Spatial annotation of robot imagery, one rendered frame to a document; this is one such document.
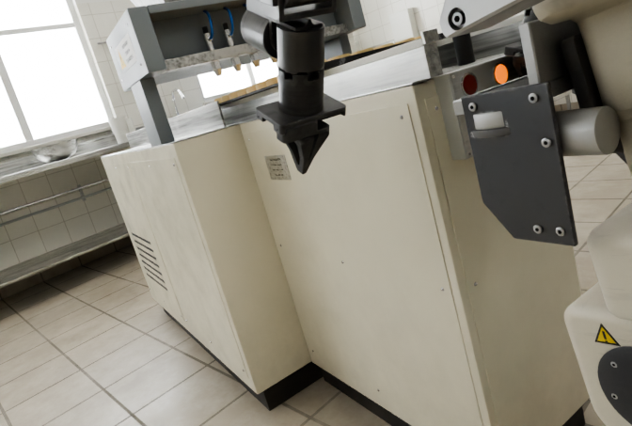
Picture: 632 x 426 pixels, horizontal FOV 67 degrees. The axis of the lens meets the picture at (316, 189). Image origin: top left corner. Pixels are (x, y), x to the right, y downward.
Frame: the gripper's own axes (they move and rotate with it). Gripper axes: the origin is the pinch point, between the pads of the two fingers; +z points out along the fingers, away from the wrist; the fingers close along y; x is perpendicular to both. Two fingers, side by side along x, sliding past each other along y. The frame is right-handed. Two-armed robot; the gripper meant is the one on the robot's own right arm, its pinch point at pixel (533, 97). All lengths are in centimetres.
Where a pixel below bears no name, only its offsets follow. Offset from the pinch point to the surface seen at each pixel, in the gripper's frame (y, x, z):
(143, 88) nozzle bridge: 41, -87, 3
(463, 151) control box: 17.4, -0.5, 4.7
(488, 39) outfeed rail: -7.7, -15.5, -6.8
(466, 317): 22.1, 5.6, 32.2
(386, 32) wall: -343, -407, 78
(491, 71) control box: 7.5, -3.5, -5.5
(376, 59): 21.4, -15.8, -8.8
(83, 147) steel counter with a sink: 27, -379, 105
